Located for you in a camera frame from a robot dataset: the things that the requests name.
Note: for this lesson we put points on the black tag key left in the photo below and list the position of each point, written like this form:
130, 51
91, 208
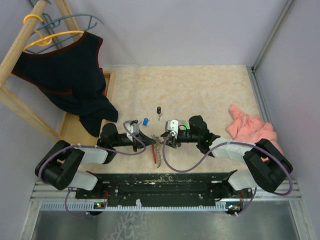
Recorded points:
134, 121

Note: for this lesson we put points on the blue tag key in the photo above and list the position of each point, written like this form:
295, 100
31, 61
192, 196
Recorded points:
145, 122

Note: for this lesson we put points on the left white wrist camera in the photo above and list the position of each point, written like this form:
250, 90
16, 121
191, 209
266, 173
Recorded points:
132, 129

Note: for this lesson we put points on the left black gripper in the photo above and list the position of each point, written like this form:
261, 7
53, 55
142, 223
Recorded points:
146, 140

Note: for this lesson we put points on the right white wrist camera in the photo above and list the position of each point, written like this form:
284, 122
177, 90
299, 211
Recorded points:
172, 127

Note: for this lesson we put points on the pink cloth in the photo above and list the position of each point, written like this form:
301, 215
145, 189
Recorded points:
250, 129

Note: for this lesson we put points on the aluminium frame post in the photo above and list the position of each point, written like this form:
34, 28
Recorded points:
287, 8

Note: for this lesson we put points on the green tag key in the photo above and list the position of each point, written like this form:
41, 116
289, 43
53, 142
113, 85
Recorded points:
184, 125

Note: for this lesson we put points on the wooden tray frame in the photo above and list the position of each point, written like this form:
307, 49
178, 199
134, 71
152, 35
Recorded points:
72, 131

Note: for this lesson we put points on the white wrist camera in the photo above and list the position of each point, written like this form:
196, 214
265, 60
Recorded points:
172, 127
132, 129

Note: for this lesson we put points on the black tag key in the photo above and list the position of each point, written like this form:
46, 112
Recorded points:
159, 112
134, 121

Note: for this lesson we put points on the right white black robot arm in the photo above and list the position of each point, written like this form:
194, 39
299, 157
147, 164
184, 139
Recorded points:
267, 167

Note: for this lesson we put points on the black tag key upper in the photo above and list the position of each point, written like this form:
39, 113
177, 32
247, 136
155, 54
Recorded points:
159, 112

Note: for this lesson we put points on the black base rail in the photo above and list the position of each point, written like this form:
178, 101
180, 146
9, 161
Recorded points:
171, 190

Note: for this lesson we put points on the yellow plastic hanger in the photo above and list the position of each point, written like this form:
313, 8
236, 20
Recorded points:
42, 37

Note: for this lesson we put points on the dark navy vest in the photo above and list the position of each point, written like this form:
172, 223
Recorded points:
73, 80

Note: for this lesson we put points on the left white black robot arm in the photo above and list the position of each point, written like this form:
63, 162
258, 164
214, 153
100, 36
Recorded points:
60, 166

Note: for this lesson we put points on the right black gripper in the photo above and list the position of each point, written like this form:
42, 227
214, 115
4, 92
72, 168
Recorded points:
170, 143

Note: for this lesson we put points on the teal plastic hanger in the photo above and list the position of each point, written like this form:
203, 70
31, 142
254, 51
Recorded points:
71, 24

